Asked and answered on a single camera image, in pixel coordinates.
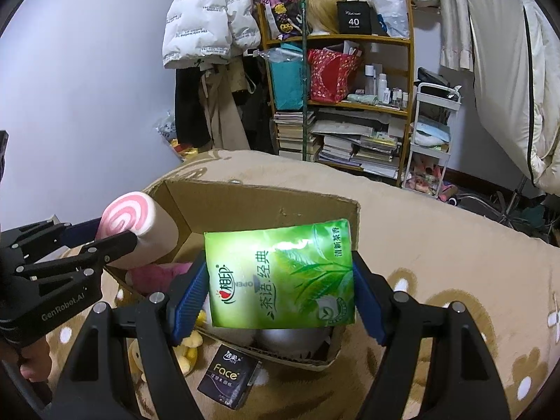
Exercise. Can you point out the dark tissue pack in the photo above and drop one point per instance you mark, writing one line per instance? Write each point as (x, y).
(227, 378)

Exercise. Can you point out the black box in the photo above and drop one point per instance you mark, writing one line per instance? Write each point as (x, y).
(353, 19)

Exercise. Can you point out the yellow plush toy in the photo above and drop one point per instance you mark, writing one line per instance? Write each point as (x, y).
(188, 345)

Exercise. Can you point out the blonde wig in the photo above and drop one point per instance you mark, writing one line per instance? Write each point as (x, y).
(321, 8)

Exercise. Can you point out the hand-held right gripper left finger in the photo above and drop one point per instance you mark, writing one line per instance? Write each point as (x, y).
(190, 302)

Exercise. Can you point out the beige flower blanket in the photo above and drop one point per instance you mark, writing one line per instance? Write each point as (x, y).
(437, 249)

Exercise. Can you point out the printed cardboard box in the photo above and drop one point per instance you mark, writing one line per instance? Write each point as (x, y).
(262, 201)

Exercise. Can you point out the mint green cloth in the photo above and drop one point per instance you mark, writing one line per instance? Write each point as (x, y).
(363, 98)

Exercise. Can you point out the clear plastic bag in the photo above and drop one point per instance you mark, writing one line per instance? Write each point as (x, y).
(387, 0)

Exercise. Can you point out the pink plush toy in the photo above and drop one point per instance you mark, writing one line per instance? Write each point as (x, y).
(153, 275)

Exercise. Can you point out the teal bag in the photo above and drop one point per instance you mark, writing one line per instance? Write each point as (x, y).
(286, 83)

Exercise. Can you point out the person's left hand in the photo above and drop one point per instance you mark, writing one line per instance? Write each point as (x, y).
(33, 363)

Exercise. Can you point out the beige hanging coat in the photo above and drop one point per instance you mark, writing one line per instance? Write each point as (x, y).
(223, 118)

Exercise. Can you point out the printed plastic bag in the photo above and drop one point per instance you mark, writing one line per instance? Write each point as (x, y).
(168, 129)

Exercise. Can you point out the red patterned bag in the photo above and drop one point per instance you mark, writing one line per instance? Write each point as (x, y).
(332, 76)

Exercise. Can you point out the blue white cloth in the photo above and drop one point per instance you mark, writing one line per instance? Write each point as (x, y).
(431, 133)

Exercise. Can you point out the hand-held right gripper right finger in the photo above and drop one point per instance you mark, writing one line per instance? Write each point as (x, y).
(369, 302)

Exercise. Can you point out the thin green pole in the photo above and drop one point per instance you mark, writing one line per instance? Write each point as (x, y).
(303, 96)

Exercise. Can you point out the dark hanging coat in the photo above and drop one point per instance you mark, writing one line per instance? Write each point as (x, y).
(190, 109)

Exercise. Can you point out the purple patterned bag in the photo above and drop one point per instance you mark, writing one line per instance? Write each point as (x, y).
(282, 4)

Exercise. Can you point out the black hanging garment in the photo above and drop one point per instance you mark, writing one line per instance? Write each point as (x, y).
(258, 118)

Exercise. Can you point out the wooden shelf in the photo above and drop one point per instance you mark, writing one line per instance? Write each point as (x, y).
(409, 96)

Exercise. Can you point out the green tissue pack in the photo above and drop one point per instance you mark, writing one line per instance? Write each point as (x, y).
(280, 271)

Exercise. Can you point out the white trolley cart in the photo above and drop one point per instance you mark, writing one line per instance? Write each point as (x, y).
(453, 104)

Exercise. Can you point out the metal chair base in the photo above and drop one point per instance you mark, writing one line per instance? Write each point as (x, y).
(509, 210)

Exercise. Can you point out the white puffer jacket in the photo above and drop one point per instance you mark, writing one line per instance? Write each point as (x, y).
(201, 17)

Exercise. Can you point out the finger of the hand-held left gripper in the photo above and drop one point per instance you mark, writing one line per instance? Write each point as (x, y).
(113, 245)
(78, 232)

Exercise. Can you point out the stack of books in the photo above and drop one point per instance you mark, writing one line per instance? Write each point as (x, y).
(341, 148)

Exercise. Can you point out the black bag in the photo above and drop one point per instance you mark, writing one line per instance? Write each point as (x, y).
(431, 81)

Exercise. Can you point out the pink swirl roll plush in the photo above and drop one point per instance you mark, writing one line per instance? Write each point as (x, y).
(148, 227)

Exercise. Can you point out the group of toiletry bottles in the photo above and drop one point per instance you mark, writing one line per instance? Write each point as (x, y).
(383, 87)

